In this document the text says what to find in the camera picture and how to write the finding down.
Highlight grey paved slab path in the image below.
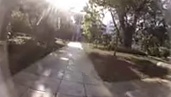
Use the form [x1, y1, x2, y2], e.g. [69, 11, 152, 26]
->
[7, 31, 171, 97]

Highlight bare earth bed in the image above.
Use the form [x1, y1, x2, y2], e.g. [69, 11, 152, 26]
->
[81, 46, 171, 93]

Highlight large tree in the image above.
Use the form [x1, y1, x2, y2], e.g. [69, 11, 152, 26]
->
[75, 0, 171, 67]

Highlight dark hedge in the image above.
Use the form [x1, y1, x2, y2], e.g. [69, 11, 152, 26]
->
[5, 2, 80, 50]

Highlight green bushes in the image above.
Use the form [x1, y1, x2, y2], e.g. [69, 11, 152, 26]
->
[132, 24, 171, 61]

